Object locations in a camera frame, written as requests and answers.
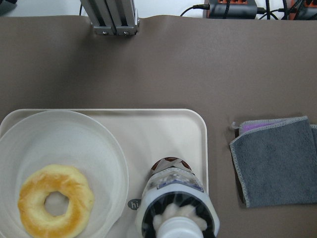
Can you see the cream tray bear drawing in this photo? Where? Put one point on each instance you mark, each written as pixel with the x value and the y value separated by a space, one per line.
pixel 145 136

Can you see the glazed ring donut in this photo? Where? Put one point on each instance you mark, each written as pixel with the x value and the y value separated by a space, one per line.
pixel 55 202

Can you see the grey folded cloth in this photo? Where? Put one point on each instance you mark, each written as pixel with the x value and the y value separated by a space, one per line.
pixel 276 161

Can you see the aluminium frame post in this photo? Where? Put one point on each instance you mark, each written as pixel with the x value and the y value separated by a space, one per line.
pixel 112 17

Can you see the tea bottle rack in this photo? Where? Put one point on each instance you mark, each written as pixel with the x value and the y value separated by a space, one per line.
pixel 175 204

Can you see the white round plate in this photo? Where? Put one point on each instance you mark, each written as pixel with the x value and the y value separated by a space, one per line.
pixel 32 140

